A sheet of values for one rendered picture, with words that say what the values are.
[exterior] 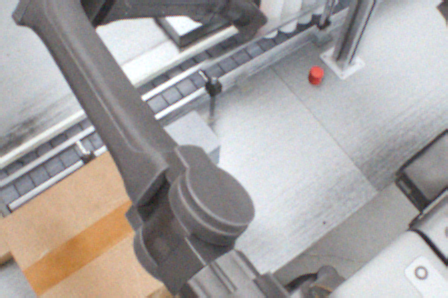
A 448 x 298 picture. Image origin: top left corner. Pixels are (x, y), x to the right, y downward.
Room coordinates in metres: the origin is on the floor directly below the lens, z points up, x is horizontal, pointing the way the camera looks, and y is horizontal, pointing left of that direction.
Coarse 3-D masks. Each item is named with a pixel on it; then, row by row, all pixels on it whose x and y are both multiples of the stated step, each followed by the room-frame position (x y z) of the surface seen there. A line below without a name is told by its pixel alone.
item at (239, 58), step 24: (312, 24) 0.91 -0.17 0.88; (216, 48) 0.80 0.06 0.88; (264, 48) 0.82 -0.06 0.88; (168, 72) 0.71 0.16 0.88; (216, 72) 0.73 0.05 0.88; (168, 96) 0.65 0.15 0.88; (48, 144) 0.49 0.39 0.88; (96, 144) 0.51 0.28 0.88; (48, 168) 0.44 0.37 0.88; (0, 192) 0.37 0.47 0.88; (24, 192) 0.37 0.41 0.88
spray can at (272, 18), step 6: (264, 0) 0.85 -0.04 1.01; (270, 0) 0.85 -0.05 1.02; (276, 0) 0.85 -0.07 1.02; (282, 0) 0.86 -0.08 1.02; (264, 6) 0.85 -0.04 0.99; (270, 6) 0.85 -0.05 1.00; (276, 6) 0.85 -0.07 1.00; (282, 6) 0.86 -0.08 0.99; (264, 12) 0.85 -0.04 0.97; (270, 12) 0.85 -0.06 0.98; (276, 12) 0.85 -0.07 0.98; (270, 18) 0.85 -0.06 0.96; (276, 18) 0.85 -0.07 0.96; (270, 24) 0.85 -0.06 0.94; (258, 30) 0.86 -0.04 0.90; (276, 30) 0.86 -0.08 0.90; (270, 36) 0.85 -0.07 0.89
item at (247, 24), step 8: (248, 0) 0.84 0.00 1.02; (248, 8) 0.79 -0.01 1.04; (256, 8) 0.82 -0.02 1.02; (240, 16) 0.77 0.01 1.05; (248, 16) 0.78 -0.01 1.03; (256, 16) 0.80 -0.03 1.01; (264, 16) 0.80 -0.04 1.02; (232, 24) 0.79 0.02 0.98; (240, 24) 0.78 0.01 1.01; (248, 24) 0.78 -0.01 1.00; (256, 24) 0.78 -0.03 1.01; (264, 24) 0.79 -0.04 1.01; (240, 32) 0.77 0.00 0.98; (248, 32) 0.77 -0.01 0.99
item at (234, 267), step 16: (224, 256) 0.13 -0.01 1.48; (240, 256) 0.14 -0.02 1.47; (208, 272) 0.12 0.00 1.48; (224, 272) 0.12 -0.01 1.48; (240, 272) 0.12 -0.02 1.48; (256, 272) 0.13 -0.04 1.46; (192, 288) 0.10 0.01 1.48; (208, 288) 0.10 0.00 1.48; (224, 288) 0.10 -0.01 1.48; (240, 288) 0.10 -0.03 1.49; (256, 288) 0.10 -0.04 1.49; (272, 288) 0.11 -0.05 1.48
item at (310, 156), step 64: (0, 0) 0.92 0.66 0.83; (0, 64) 0.72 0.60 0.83; (128, 64) 0.76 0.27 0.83; (320, 64) 0.83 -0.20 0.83; (384, 64) 0.86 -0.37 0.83; (0, 128) 0.54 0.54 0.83; (256, 128) 0.62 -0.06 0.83; (320, 128) 0.65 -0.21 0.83; (384, 128) 0.67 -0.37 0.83; (256, 192) 0.47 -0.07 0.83; (320, 192) 0.49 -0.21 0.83; (256, 256) 0.32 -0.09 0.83
